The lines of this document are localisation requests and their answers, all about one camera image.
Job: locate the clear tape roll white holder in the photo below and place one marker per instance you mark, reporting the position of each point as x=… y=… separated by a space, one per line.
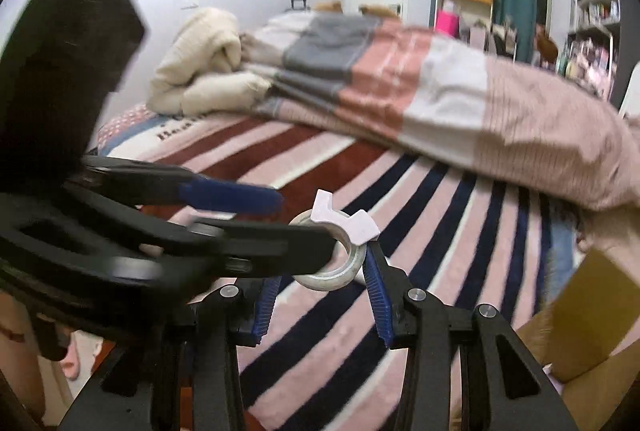
x=345 y=221

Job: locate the brown cardboard box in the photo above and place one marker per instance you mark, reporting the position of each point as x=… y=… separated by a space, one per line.
x=600 y=301

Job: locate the brown teddy bear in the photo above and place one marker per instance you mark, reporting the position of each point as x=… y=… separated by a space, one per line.
x=330 y=6
x=380 y=9

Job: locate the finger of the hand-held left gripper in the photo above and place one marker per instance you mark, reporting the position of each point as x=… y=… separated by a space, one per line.
x=230 y=197
x=275 y=246

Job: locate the striped plush bed blanket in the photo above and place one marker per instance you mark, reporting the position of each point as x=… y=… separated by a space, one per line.
x=320 y=151

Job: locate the cream fleece blanket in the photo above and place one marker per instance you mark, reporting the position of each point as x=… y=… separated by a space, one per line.
x=200 y=41

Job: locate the grey suitcase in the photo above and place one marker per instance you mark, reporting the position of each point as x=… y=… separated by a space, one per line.
x=298 y=3

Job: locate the cream padded jacket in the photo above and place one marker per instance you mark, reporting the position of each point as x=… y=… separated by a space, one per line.
x=220 y=92

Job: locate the yellow white shelf unit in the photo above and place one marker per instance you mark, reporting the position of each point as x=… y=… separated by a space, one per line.
x=462 y=6

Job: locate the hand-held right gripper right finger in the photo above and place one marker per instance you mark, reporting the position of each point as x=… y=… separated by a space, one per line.
x=377 y=296

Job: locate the white bed headboard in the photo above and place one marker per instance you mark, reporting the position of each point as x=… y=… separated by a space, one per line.
x=631 y=91

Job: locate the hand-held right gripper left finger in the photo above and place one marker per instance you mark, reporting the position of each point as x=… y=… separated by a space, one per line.
x=265 y=306

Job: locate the brown plush toy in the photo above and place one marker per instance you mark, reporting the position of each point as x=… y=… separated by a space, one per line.
x=546 y=43

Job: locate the folded striped quilt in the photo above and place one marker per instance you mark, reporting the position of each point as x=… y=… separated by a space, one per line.
x=400 y=86

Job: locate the person's left forearm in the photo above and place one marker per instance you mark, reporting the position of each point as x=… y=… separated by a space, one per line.
x=17 y=351

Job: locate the pink gift bag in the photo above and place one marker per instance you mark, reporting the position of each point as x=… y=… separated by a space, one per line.
x=446 y=22

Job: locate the dark tall bookshelf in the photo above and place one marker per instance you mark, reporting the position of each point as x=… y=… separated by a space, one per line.
x=597 y=1

